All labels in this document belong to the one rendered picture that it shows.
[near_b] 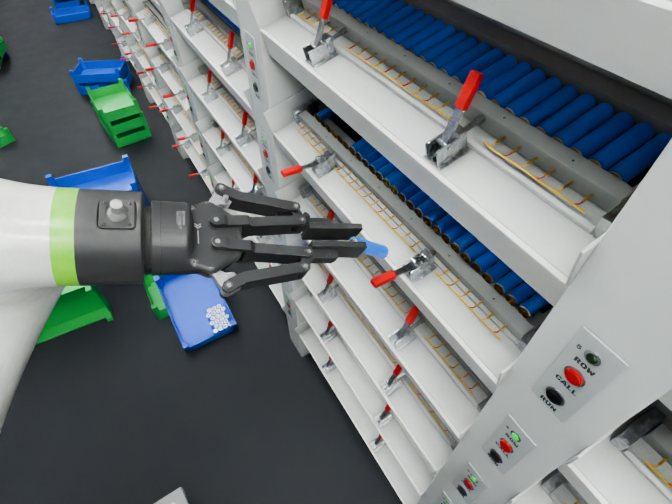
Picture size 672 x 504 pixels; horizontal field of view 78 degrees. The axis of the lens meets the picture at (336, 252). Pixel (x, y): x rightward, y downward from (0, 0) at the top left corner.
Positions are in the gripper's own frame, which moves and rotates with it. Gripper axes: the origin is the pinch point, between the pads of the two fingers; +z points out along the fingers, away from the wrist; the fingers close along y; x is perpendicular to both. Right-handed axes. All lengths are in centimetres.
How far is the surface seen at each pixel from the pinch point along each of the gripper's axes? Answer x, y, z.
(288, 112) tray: 17.5, 36.9, 4.3
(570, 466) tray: -5.0, -28.2, 19.0
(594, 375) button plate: -15.7, -20.5, 13.5
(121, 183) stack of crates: 117, 85, -31
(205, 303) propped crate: 120, 34, 0
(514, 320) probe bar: -4.3, -12.6, 19.2
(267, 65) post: 9.4, 39.0, -1.5
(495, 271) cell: -3.0, -5.7, 20.4
